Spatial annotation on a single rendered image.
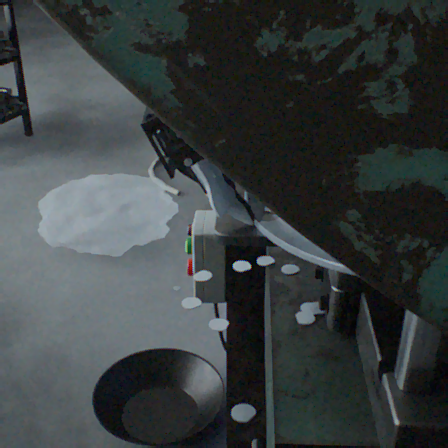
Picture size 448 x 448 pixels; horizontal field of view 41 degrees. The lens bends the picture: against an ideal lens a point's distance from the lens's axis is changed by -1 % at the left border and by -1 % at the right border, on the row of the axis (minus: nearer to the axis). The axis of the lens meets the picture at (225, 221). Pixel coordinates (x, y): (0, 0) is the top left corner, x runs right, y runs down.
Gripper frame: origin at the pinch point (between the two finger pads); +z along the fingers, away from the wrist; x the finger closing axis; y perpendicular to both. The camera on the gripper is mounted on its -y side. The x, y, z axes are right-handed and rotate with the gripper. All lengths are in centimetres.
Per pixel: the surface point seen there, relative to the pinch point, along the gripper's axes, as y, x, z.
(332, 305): 0.7, 3.3, 13.8
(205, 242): -24.6, -12.9, 14.5
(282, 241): 5.2, 2.2, 1.7
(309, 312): -2.8, 0.1, 16.3
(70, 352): -70, -73, 53
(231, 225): 0.9, -2.3, 0.5
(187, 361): -61, -42, 62
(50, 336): -76, -80, 51
